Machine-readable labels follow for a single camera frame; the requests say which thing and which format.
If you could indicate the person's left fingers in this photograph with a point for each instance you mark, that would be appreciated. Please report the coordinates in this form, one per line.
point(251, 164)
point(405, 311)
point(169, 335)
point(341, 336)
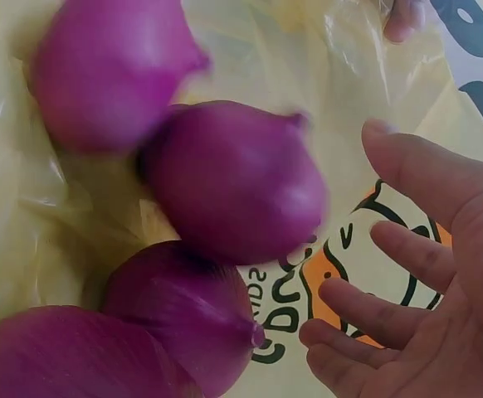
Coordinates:
point(405, 20)

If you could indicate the person's right hand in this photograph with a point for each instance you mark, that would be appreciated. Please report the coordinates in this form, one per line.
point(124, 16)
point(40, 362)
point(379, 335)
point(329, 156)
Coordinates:
point(474, 265)

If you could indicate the person's left hand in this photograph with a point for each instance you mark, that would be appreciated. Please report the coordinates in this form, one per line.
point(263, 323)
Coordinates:
point(405, 20)

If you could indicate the person's right thumb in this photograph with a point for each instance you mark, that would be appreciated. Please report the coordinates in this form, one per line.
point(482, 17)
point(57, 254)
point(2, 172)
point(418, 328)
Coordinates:
point(420, 170)

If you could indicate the yellow translucent plastic bag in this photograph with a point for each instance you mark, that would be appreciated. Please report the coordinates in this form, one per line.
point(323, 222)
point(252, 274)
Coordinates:
point(291, 70)

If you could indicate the purple onion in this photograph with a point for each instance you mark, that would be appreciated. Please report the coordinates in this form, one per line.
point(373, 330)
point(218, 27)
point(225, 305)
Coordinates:
point(191, 315)
point(108, 74)
point(67, 356)
point(241, 182)

